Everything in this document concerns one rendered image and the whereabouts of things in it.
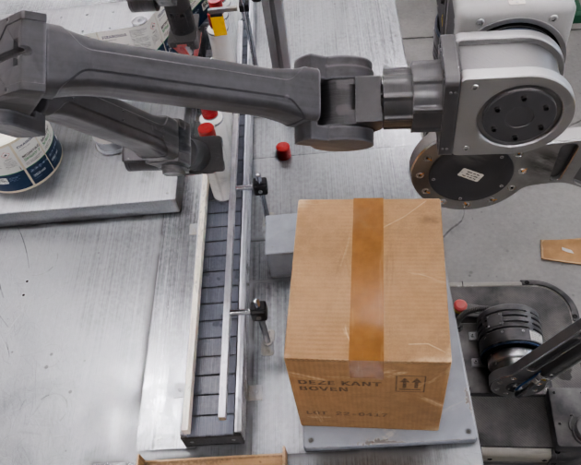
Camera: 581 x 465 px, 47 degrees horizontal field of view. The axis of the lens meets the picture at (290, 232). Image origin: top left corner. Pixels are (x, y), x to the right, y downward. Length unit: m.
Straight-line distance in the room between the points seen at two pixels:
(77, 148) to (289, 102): 1.02
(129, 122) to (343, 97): 0.29
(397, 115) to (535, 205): 1.87
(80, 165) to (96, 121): 0.82
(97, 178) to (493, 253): 1.44
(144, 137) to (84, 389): 0.61
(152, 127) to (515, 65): 0.49
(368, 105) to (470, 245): 1.72
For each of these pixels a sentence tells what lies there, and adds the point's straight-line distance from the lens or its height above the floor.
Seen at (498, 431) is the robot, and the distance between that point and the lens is 1.89.
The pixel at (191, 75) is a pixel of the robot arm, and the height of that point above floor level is 1.55.
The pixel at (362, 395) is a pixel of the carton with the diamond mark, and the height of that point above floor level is 1.00.
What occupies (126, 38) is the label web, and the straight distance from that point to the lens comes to 1.73.
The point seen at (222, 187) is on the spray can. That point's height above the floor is 0.93.
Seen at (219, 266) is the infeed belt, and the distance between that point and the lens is 1.38.
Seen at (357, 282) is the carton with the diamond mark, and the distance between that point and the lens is 1.03.
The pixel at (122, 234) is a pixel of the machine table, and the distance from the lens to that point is 1.56.
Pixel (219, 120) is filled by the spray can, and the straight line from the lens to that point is 1.42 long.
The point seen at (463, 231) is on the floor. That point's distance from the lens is 2.50.
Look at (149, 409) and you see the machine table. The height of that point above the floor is 0.83.
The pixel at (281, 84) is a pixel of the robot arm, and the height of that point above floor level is 1.50.
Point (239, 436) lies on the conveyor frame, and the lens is 1.21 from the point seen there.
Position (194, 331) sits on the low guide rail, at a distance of 1.27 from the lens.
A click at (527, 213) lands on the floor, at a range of 2.59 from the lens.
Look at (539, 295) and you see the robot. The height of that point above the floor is 0.24.
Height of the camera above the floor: 1.99
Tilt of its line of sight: 53 degrees down
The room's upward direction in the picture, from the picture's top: 10 degrees counter-clockwise
